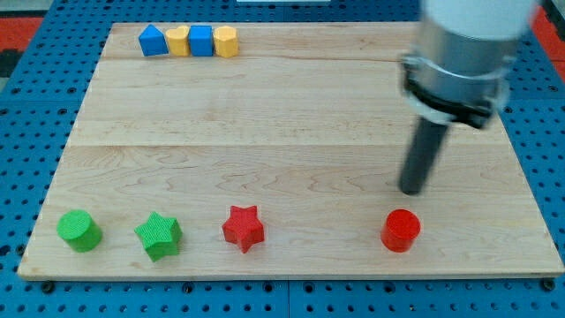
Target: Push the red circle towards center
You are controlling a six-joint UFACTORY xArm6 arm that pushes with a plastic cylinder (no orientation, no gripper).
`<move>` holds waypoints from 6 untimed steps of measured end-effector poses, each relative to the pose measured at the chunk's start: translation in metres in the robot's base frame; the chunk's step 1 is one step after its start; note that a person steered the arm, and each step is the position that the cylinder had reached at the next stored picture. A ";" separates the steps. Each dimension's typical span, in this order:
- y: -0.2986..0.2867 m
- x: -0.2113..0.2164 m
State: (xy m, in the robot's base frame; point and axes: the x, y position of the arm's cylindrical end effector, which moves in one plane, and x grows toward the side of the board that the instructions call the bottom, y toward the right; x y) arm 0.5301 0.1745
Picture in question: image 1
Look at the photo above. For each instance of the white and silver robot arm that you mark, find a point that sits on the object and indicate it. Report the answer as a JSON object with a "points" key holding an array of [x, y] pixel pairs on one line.
{"points": [[456, 69]]}

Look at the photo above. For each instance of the light wooden board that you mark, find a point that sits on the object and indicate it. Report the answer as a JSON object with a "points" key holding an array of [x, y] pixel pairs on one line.
{"points": [[309, 124]]}

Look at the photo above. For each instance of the red star block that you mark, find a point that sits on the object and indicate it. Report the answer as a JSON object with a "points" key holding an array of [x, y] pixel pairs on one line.
{"points": [[243, 228]]}

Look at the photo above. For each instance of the yellow hexagon block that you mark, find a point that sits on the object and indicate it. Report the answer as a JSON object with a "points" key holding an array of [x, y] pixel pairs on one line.
{"points": [[226, 41]]}

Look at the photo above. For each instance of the red cylinder block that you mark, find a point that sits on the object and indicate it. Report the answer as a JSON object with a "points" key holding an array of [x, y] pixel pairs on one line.
{"points": [[400, 230]]}

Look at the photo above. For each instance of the green star block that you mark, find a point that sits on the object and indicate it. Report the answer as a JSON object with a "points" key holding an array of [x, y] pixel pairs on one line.
{"points": [[159, 236]]}

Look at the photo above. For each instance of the blue cube block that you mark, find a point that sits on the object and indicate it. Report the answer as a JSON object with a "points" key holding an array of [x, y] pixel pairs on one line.
{"points": [[201, 41]]}

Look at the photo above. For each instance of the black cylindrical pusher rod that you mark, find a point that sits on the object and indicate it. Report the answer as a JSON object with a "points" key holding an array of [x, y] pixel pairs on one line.
{"points": [[425, 146]]}

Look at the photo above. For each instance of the yellow heart block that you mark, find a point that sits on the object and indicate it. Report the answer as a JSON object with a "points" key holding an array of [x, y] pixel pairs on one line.
{"points": [[177, 41]]}

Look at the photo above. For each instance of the blue pentagon block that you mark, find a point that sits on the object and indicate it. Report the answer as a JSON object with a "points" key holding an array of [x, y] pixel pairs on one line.
{"points": [[152, 42]]}

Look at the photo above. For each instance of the green cylinder block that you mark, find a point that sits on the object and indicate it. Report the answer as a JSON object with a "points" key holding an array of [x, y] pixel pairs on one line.
{"points": [[79, 231]]}

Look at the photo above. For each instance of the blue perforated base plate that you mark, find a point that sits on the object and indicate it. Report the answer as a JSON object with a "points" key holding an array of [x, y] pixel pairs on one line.
{"points": [[38, 106]]}

